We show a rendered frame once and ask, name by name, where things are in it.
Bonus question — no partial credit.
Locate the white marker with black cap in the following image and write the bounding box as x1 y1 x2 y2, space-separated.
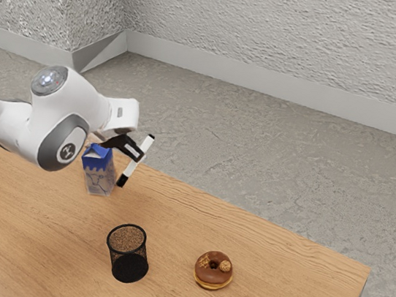
115 130 156 192

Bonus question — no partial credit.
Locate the black mesh pen holder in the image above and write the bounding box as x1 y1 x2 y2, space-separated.
100 220 156 287

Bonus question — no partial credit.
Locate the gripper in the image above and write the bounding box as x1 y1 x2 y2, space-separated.
98 131 148 163

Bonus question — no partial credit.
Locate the blue and white milk carton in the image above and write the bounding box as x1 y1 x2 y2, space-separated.
76 141 122 199

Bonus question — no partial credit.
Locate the chocolate glazed donut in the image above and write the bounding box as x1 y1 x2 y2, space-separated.
191 247 237 294

